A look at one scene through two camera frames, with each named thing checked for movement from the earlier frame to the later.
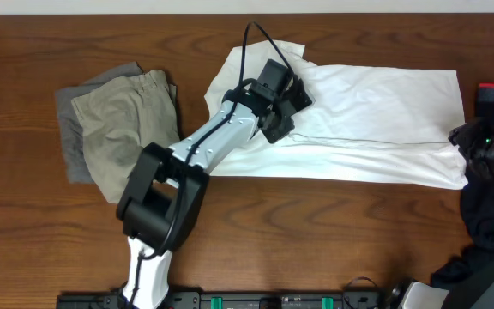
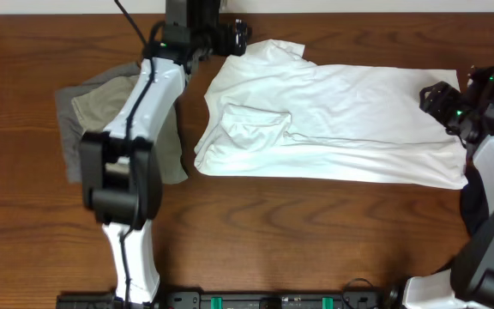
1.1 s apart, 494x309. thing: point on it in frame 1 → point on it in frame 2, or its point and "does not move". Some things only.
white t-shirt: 368,125 does not move
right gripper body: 478,142 → 449,109
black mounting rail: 236,300 does not move
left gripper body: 280,127 → 207,42
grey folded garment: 75,150 does not move
